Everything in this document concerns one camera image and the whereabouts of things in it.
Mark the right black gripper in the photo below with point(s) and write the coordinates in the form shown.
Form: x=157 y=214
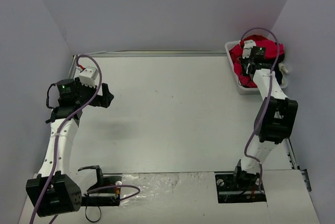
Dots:
x=246 y=62

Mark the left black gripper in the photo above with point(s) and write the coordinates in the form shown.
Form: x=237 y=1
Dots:
x=98 y=96

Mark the bright red t shirt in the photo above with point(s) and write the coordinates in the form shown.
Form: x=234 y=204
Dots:
x=269 y=48

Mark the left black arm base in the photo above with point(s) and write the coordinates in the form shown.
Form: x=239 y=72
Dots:
x=106 y=197

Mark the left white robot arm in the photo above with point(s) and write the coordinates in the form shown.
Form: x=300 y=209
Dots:
x=53 y=192

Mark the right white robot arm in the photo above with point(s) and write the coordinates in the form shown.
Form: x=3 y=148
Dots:
x=274 y=121

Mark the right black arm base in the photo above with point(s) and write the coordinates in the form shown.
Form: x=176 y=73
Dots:
x=232 y=192

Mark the white plastic laundry basket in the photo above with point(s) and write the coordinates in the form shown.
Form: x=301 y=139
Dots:
x=263 y=78

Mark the black t shirt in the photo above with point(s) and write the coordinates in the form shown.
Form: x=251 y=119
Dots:
x=279 y=60

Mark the dark red t shirt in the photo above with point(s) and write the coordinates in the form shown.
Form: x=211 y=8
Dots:
x=255 y=38

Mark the white garment piece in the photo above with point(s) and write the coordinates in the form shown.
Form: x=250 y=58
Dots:
x=283 y=69

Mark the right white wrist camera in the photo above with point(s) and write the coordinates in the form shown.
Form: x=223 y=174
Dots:
x=247 y=47

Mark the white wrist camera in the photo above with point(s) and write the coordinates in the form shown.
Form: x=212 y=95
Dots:
x=88 y=76
x=247 y=47

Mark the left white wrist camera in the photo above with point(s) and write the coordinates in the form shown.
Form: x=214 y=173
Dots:
x=88 y=76

